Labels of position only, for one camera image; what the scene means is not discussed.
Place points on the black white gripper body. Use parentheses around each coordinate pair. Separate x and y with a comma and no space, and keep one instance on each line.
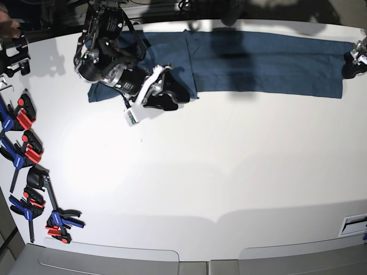
(129,83)
(359,53)

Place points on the dark blue T-shirt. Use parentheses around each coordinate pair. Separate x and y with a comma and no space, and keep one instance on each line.
(236,61)

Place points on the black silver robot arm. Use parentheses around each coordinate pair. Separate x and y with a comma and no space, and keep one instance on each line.
(109,52)
(364,31)

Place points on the blue red bar clamp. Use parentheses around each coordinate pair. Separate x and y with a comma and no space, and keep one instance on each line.
(19,118)
(30,207)
(60,221)
(27,155)

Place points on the metal hex key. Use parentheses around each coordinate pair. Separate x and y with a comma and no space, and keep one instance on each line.
(4,85)

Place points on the white label plate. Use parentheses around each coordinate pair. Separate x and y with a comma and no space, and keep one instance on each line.
(353,225)

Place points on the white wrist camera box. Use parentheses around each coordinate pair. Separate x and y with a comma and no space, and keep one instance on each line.
(134,115)

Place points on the black hanging camera mount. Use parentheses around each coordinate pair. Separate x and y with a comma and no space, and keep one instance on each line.
(232,11)

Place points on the black bracket device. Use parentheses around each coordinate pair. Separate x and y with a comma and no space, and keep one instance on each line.
(15,56)

